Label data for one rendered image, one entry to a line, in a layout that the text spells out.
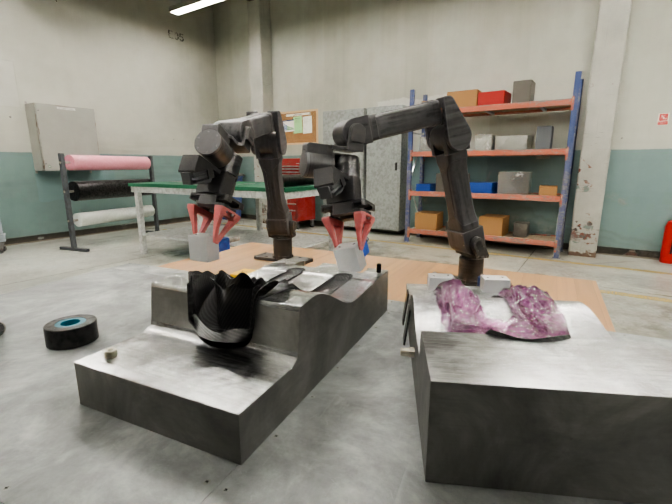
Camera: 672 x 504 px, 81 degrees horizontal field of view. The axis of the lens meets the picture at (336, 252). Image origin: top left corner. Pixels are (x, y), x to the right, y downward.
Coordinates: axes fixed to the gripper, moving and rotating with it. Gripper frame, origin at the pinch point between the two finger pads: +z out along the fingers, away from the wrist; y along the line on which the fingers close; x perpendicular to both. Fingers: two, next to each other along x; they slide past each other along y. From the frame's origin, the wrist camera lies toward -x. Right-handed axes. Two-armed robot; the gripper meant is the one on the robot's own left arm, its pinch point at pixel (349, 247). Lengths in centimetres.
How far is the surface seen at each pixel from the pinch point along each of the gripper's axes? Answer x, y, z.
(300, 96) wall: 489, -324, -380
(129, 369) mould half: -41.7, -10.4, 19.8
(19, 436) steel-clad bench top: -49, -19, 27
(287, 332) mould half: -31.5, 6.0, 16.0
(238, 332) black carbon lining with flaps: -33.9, 0.0, 15.8
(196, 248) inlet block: -15.6, -27.9, -0.6
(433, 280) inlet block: 6.6, 15.6, 7.6
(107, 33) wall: 268, -549, -445
